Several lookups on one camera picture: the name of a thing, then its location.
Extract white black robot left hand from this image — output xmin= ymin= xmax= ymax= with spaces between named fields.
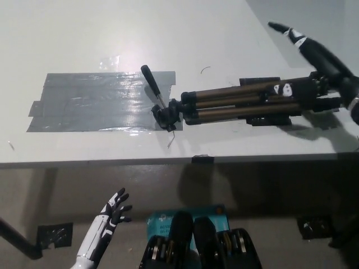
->
xmin=77 ymin=187 xmax=133 ymax=263

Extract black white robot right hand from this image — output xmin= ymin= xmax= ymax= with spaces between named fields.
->
xmin=268 ymin=21 xmax=359 ymax=110

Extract bronze and black camera tripod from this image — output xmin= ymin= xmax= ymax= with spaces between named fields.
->
xmin=140 ymin=64 xmax=343 ymax=133

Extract black robot torso blocks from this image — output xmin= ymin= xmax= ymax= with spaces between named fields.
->
xmin=139 ymin=211 xmax=263 ymax=269

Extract black floor tape patch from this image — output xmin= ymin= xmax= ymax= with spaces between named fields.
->
xmin=37 ymin=222 xmax=74 ymax=249
xmin=297 ymin=214 xmax=332 ymax=240

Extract black tape square patch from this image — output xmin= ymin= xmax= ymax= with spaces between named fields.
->
xmin=238 ymin=76 xmax=293 ymax=127

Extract black table leg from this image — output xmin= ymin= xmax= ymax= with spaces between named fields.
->
xmin=0 ymin=216 xmax=43 ymax=260

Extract teal printed box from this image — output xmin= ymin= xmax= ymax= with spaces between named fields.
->
xmin=145 ymin=205 xmax=230 ymax=252

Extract small black tape strip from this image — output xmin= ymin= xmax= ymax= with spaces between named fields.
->
xmin=191 ymin=154 xmax=215 ymax=165

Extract clear tape patch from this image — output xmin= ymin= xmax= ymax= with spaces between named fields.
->
xmin=98 ymin=55 xmax=121 ymax=71

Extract grey duct tape patch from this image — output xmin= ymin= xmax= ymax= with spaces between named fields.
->
xmin=27 ymin=71 xmax=183 ymax=133

